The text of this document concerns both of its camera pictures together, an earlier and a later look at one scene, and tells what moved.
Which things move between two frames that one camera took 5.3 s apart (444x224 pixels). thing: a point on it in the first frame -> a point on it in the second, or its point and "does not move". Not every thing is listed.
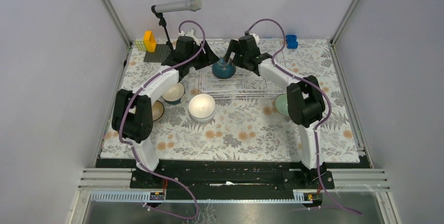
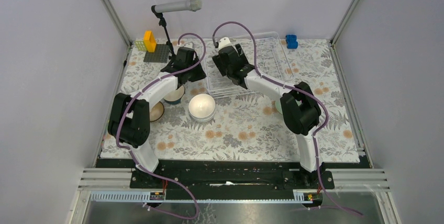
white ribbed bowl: [202, 108] does not move
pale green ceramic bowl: [281, 105] does not move
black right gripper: [234, 47] -> [218, 60]
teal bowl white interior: [174, 95] does not move
